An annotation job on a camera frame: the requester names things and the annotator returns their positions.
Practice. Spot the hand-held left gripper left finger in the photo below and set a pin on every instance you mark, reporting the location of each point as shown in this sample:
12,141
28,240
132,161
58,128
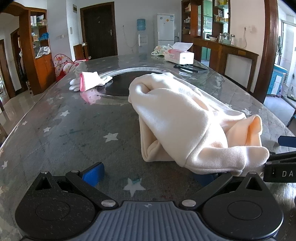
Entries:
93,174

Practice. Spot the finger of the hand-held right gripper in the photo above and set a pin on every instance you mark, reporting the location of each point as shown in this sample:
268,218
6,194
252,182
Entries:
281,157
288,140

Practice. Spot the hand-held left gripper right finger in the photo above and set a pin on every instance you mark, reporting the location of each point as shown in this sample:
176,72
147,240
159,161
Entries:
205,179

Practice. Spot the cream garment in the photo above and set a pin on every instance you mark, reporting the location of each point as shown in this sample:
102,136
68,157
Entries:
173,115

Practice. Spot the light blue cabinet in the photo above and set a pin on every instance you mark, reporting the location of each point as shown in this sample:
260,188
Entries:
276,78

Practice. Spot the white glove with pink cuff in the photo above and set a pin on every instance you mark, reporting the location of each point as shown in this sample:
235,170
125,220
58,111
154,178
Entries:
92,81
74,84

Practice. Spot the round black built-in cooktop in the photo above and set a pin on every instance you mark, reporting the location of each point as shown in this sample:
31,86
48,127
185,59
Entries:
120,85

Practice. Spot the wooden sideboard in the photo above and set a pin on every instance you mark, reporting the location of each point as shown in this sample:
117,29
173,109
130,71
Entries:
231,52

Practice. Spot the pink dotted play tent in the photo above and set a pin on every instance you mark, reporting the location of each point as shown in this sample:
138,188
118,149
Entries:
62,64

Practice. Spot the wooden display cabinet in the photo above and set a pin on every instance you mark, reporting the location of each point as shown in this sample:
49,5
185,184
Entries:
44,69

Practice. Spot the small wooden shoe cabinet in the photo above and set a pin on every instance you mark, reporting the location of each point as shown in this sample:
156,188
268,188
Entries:
79,52

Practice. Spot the pink and white tissue box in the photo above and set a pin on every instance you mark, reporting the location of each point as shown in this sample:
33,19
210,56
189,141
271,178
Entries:
178,56

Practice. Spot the white microwave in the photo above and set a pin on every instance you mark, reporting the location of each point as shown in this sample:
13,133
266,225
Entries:
209,36

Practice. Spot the patterned crumpled cloth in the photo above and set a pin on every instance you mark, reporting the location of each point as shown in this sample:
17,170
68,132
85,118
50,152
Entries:
159,49

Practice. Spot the white water dispenser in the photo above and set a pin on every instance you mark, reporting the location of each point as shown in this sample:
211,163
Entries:
143,42

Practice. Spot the dark wooden door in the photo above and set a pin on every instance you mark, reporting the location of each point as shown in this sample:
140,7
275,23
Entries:
99,30

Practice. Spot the wooden glass shelf cabinet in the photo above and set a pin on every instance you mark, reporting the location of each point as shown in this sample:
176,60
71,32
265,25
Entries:
188,23

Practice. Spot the white refrigerator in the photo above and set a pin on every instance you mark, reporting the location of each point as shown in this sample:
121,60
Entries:
165,27

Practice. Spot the blue water bottle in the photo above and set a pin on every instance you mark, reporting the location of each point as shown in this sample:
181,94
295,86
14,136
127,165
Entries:
141,24

